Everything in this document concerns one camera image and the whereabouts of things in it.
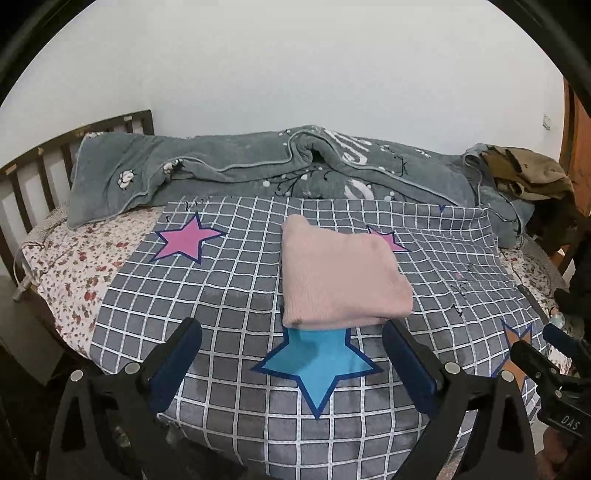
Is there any dark cloth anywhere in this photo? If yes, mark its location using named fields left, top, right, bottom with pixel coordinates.
left=554, top=249, right=591, bottom=342

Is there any white charger cable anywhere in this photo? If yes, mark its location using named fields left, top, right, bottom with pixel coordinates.
left=11, top=256, right=40, bottom=303

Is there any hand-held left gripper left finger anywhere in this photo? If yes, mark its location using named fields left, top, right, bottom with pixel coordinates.
left=46, top=318, right=204, bottom=480

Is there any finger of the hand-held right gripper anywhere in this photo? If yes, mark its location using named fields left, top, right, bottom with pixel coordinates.
left=544, top=325, right=591, bottom=365
left=510, top=340, right=568, bottom=384

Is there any grey-green printed quilt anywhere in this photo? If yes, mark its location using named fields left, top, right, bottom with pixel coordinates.
left=67, top=124, right=536, bottom=250

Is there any grey checked star blanket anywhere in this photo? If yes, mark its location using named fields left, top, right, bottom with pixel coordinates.
left=90, top=196, right=548, bottom=480

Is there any dark wooden headboard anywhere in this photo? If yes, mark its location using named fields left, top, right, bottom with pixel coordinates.
left=0, top=110, right=155, bottom=278

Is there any pink knit sweater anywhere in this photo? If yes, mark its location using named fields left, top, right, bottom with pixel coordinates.
left=281, top=215, right=414, bottom=330

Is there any grey bedside cabinet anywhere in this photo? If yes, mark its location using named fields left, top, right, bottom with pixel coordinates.
left=0, top=277, right=65, bottom=386

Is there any brown wooden door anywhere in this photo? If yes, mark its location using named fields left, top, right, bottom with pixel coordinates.
left=558, top=78, right=591, bottom=185

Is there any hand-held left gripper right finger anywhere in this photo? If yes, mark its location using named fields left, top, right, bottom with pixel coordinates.
left=383, top=319, right=539, bottom=480

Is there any floral bed sheet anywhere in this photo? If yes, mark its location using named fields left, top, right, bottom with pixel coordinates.
left=21, top=205, right=564, bottom=365

